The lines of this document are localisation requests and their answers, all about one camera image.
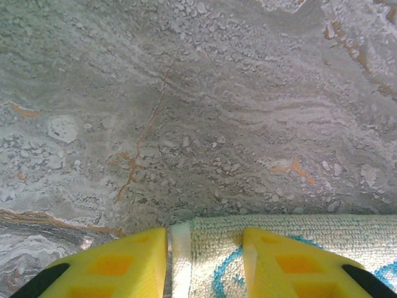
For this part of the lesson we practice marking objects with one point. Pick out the white towel with blue print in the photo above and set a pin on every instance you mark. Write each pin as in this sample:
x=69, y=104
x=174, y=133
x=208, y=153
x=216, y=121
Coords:
x=211, y=248

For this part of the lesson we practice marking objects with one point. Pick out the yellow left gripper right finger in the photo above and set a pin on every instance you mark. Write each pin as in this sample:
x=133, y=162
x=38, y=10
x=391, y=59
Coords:
x=294, y=273

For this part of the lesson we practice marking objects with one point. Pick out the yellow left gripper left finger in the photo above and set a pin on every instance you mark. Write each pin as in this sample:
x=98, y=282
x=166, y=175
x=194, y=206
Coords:
x=124, y=273

